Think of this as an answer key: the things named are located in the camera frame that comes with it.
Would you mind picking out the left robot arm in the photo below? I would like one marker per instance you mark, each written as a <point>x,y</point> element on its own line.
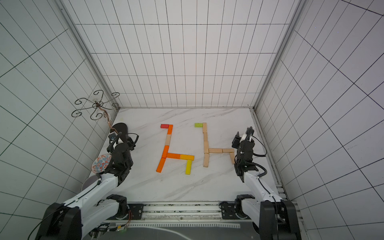
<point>80,215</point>

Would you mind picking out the yellow-green block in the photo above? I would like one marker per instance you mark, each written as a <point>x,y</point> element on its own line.
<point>188,167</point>

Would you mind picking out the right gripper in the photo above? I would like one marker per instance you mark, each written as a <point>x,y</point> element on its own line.
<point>242,141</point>

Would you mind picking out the patterned round plate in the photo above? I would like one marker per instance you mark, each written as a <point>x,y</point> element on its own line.
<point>101,163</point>

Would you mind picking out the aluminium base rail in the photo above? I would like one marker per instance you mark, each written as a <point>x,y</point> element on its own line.
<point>180,212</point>

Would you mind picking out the yellow block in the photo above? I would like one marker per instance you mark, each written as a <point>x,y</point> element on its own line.
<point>187,157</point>

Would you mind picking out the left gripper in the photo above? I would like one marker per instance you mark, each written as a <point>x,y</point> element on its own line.
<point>131,143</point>

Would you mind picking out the black wire ornament stand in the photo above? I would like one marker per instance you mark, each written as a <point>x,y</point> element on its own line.
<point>99,106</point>

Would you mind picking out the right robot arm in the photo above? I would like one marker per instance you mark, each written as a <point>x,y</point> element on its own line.
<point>273,217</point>

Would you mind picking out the natural wood block vertical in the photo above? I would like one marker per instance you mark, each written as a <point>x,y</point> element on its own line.
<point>206,160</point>

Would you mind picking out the natural wood block small diagonal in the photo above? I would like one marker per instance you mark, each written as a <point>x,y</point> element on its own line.
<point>228,150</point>

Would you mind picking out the orange block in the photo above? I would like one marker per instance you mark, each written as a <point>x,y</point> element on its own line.
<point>161,165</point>
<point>170,129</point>
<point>173,156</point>
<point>165,152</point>

